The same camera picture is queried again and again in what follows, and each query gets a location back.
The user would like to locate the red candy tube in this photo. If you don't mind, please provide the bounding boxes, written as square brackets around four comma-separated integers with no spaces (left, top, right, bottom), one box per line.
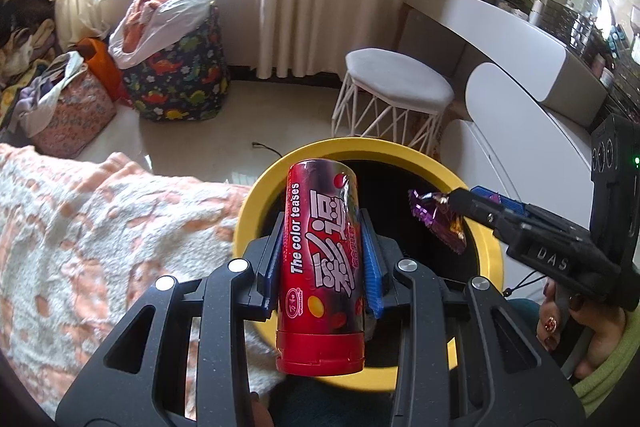
[275,158,365,378]

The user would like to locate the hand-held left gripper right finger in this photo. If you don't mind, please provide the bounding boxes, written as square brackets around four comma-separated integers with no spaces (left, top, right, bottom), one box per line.
[357,207,586,427]

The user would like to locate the pink floral bag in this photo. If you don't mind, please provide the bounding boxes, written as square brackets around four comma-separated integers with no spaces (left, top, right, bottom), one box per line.
[30,67,117,160]

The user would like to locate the white wire-leg stool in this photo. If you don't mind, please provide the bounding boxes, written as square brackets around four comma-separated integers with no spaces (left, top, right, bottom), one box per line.
[331,48,456,155]

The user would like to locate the white bag of orange clothes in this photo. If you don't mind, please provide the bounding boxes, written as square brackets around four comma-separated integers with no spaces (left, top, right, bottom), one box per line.
[107,0,217,68]

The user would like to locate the row of cosmetic bottles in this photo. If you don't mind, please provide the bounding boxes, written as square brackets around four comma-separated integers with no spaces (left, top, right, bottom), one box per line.
[542,0,640,118]

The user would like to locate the person's left hand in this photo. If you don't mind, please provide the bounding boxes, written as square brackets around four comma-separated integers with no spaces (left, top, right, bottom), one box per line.
[247,392,276,427]

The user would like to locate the yellow-rimmed black trash bin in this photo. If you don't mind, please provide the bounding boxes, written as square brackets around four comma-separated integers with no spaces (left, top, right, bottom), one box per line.
[232,137,505,394]

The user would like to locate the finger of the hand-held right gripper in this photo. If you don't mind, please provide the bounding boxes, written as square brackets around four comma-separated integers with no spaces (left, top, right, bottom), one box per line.
[446,188,511,233]
[470,186,528,218]

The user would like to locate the dinosaur print laundry basket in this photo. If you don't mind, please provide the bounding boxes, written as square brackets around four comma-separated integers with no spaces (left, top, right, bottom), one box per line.
[121,4,232,122]

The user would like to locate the person's dark teal pants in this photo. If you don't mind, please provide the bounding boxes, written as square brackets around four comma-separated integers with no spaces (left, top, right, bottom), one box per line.
[272,374,396,427]

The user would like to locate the lavender white clothes bundle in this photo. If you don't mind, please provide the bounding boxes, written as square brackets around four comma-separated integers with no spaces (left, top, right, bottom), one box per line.
[12,52,88,138]

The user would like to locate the person's right forearm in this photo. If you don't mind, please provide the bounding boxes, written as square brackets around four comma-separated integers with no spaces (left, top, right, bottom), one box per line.
[572,322,640,418]

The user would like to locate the person's right hand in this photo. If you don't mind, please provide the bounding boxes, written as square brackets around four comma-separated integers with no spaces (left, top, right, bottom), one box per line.
[535,279,628,380]

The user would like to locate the pile of mixed clothes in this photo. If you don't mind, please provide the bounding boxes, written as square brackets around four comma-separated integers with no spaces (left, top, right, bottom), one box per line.
[0,0,58,118]

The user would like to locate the purple candy wrapper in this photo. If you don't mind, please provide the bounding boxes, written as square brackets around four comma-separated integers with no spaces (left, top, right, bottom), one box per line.
[407,188,467,255]

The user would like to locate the white dressing table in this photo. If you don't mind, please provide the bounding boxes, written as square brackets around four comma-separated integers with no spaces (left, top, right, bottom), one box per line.
[395,0,621,228]

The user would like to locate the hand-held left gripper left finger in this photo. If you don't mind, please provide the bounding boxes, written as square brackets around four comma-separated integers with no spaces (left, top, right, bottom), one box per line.
[55,207,284,427]

